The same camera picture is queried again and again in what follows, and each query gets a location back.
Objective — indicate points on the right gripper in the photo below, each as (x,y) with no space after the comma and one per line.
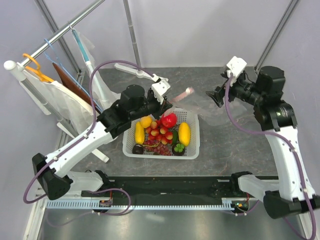
(219,93)

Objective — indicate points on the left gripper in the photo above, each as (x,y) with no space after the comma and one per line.
(161,108)

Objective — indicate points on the clear zip top bag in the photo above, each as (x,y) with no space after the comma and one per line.
(203,106)

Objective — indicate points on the yellow mango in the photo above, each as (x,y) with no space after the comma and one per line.
(139,133)
(184,134)

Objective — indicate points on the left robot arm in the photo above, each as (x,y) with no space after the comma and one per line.
(54,170)

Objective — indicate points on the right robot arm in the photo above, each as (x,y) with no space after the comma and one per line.
(293,194)

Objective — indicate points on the white garment bag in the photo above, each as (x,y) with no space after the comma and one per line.
(70,106)

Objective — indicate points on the orange fruit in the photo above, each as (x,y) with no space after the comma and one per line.
(146,121)

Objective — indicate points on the red lychee bunch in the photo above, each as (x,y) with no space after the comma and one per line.
(157,132)

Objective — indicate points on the green leaf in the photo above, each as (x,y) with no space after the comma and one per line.
(175,137)

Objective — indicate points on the white plastic basket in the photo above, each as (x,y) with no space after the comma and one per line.
(192,150)

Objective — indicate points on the purple grape bunch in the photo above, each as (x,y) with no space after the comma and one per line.
(155,147)

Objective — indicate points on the rack pole with white foot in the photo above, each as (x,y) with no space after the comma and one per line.
(120,66)

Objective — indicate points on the dark mangosteen left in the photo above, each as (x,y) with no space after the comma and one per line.
(138,149)

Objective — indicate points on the mangosteen with green calyx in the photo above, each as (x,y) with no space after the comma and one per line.
(178,149)

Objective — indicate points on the clear plastic garment cover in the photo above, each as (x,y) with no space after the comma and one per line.
(100,91)

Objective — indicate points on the brown wooden hanger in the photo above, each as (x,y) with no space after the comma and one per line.
(71,84)

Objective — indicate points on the orange hanger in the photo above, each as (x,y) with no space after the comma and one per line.
(42,77)

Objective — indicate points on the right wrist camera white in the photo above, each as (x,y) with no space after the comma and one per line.
(235,66)

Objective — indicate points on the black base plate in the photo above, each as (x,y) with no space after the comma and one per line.
(170,190)

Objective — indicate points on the blue wire hanger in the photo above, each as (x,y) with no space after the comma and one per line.
(59,63)

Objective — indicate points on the silver clothes rack rail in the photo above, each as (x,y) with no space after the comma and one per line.
(58,33)

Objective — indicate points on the light blue cable duct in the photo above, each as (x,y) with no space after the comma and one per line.
(95,204)

